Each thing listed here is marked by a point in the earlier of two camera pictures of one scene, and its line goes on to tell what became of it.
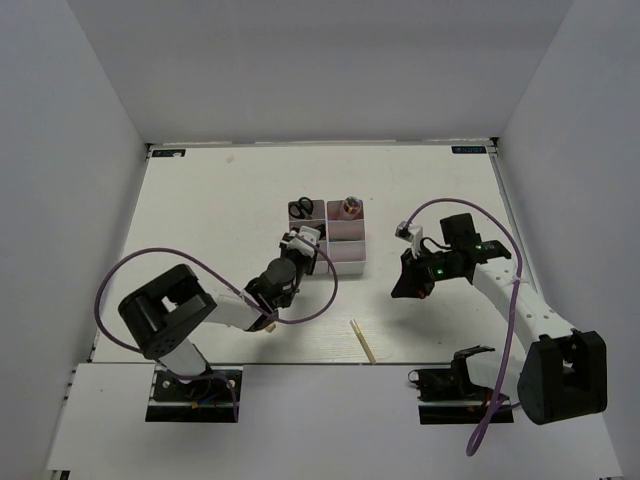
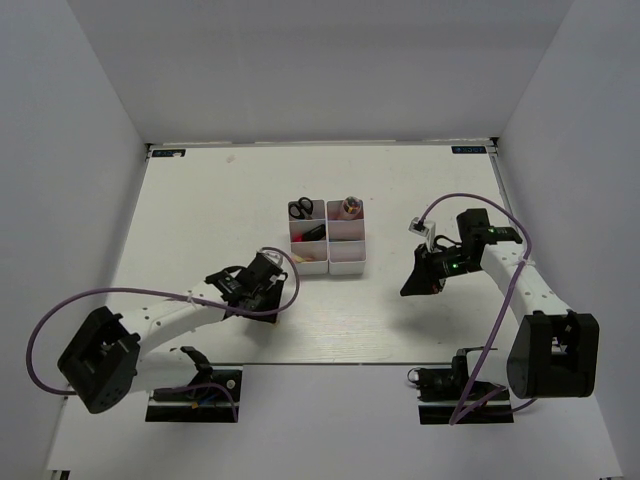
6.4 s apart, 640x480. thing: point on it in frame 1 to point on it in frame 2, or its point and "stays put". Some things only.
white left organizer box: x=319 y=218 stays put
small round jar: x=352 y=205 stays put
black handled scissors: x=302 y=208 stays put
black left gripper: x=309 y=262 to x=274 y=295
